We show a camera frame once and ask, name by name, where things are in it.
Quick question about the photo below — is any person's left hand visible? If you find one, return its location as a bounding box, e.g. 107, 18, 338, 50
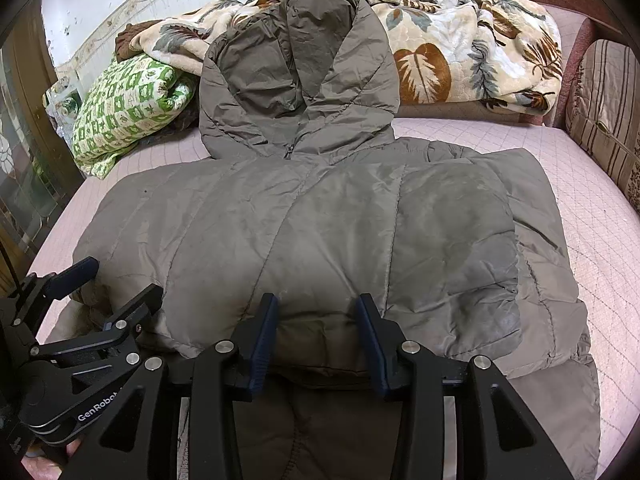
22, 439, 83, 480

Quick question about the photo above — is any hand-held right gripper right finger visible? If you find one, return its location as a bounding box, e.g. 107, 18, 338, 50
355, 292, 576, 480

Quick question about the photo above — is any green and white patterned pillow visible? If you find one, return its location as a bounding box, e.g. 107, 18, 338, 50
71, 54, 198, 181

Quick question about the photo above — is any striped brown cushion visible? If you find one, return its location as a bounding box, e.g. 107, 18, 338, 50
565, 40, 640, 196

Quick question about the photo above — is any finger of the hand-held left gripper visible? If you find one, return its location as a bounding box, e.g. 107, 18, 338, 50
30, 285, 163, 376
12, 257, 98, 321

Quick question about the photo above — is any grey-brown hooded puffer jacket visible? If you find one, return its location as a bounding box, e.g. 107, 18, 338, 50
47, 0, 601, 480

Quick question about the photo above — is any brown cloth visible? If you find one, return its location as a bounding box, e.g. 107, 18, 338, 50
115, 22, 166, 58

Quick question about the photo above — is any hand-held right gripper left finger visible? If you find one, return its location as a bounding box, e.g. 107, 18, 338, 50
60, 292, 281, 480

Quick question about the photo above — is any leaf print fleece blanket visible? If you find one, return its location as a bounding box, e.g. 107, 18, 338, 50
145, 0, 563, 118

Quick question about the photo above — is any wooden framed glass door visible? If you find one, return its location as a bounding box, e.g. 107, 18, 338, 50
0, 0, 86, 281

